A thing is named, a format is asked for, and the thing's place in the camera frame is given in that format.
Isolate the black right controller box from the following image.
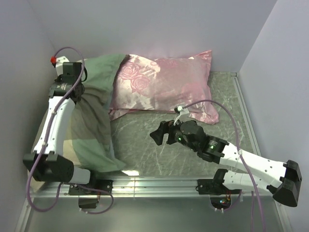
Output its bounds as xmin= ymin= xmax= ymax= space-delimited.
xmin=210 ymin=195 xmax=232 ymax=211

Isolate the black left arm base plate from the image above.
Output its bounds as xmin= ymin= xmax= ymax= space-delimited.
xmin=68 ymin=180 xmax=113 ymax=196

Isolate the black left controller box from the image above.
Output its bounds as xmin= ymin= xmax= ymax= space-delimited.
xmin=78 ymin=198 xmax=99 ymax=209

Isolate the aluminium right side rail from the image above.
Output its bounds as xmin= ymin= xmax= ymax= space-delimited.
xmin=231 ymin=72 xmax=261 ymax=156

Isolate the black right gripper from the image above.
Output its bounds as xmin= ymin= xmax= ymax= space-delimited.
xmin=150 ymin=116 xmax=198 ymax=152

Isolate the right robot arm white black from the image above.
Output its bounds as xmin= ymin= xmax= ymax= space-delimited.
xmin=150 ymin=120 xmax=302 ymax=207

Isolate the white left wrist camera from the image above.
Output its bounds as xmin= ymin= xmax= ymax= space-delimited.
xmin=50 ymin=56 xmax=69 ymax=76

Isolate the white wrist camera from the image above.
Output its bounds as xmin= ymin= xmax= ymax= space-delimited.
xmin=173 ymin=105 xmax=190 ymax=126
xmin=50 ymin=56 xmax=69 ymax=76

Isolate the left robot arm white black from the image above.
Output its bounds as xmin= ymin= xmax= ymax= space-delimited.
xmin=23 ymin=57 xmax=97 ymax=194

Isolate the black controller box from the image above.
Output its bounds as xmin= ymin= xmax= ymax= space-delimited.
xmin=78 ymin=198 xmax=99 ymax=209
xmin=210 ymin=195 xmax=232 ymax=211

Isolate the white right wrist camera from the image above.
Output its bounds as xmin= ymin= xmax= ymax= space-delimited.
xmin=173 ymin=105 xmax=190 ymax=126

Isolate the pink rose satin pillow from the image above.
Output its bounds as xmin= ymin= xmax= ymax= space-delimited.
xmin=109 ymin=50 xmax=219 ymax=125

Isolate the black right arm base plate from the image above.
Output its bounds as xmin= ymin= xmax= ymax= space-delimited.
xmin=196 ymin=179 xmax=229 ymax=195

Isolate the green beige patchwork pillowcase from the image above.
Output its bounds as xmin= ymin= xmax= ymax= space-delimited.
xmin=30 ymin=54 xmax=126 ymax=191

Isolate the aluminium front mounting rail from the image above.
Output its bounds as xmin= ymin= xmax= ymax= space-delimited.
xmin=28 ymin=177 xmax=244 ymax=199

